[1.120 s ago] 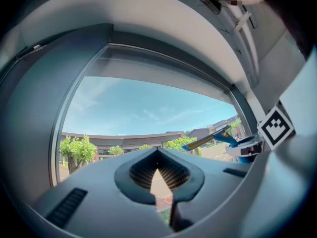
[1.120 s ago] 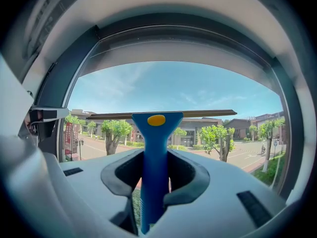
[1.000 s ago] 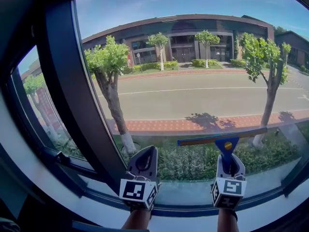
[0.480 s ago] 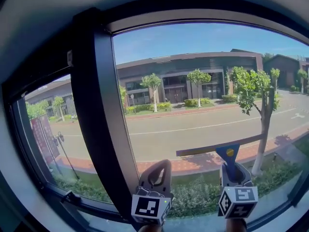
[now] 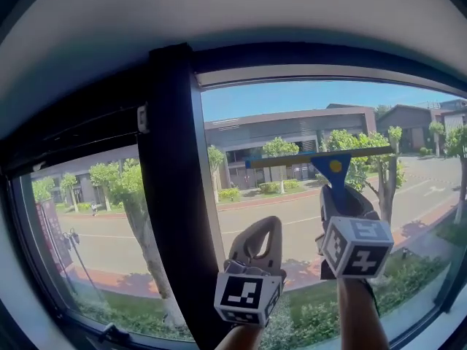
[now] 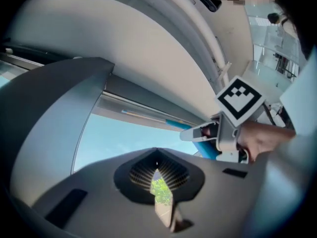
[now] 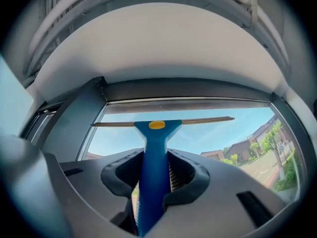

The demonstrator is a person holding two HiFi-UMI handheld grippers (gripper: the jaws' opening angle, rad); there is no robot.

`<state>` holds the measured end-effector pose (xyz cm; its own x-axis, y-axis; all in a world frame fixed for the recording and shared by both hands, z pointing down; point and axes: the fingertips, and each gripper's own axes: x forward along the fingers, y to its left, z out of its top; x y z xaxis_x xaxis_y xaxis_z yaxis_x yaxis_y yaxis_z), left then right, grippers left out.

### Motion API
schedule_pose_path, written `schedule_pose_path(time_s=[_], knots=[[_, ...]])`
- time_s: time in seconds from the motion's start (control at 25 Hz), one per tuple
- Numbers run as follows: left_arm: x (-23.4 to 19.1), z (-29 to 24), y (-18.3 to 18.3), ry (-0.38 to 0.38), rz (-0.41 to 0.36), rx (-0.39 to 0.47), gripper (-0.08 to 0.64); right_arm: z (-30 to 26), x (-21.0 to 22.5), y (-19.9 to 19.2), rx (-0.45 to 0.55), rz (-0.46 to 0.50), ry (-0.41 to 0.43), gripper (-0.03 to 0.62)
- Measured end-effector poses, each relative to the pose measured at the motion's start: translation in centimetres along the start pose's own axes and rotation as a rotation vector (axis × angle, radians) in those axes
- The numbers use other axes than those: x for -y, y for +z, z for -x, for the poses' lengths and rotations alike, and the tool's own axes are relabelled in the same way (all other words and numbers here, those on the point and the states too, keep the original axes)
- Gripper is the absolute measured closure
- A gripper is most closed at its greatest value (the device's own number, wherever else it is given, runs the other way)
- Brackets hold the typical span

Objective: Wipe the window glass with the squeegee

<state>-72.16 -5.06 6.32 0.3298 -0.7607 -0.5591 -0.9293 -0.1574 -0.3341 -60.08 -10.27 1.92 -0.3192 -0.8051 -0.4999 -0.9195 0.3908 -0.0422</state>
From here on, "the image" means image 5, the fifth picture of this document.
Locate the black window handle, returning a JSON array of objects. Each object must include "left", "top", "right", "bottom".
[{"left": 97, "top": 322, "right": 131, "bottom": 344}]

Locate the person's right forearm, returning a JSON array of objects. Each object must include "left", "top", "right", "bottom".
[{"left": 335, "top": 277, "right": 391, "bottom": 350}]

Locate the window with dark frame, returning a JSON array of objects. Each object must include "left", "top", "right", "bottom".
[{"left": 0, "top": 42, "right": 467, "bottom": 350}]

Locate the wide side window pane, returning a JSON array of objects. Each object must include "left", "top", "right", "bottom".
[{"left": 20, "top": 144, "right": 194, "bottom": 342}]

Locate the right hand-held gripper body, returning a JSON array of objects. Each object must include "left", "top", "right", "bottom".
[{"left": 315, "top": 211, "right": 395, "bottom": 281}]

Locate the large window glass pane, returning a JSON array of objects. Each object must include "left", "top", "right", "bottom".
[{"left": 200, "top": 80, "right": 467, "bottom": 346}]

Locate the white window sill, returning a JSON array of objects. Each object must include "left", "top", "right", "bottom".
[{"left": 0, "top": 180, "right": 467, "bottom": 350}]

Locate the dark brown building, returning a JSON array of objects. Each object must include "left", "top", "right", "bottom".
[{"left": 31, "top": 103, "right": 377, "bottom": 211}]

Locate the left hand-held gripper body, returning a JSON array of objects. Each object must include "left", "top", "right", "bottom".
[{"left": 214, "top": 259, "right": 288, "bottom": 328}]

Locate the green hedge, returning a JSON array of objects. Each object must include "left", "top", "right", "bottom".
[{"left": 72, "top": 253, "right": 449, "bottom": 350}]

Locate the dark red sign board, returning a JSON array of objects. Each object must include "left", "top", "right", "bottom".
[{"left": 35, "top": 199, "right": 76, "bottom": 275}]

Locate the blue squeegee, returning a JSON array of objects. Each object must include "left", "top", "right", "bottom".
[{"left": 244, "top": 144, "right": 399, "bottom": 213}]

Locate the small brown building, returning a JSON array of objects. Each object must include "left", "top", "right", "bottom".
[{"left": 375, "top": 100, "right": 467, "bottom": 152}]

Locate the white roller blind bracket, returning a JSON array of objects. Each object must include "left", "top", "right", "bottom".
[{"left": 136, "top": 102, "right": 150, "bottom": 134}]

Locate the black cable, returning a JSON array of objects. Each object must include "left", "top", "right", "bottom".
[{"left": 364, "top": 279, "right": 381, "bottom": 319}]

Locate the black lamp post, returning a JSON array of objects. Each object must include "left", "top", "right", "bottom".
[{"left": 61, "top": 227, "right": 107, "bottom": 302}]

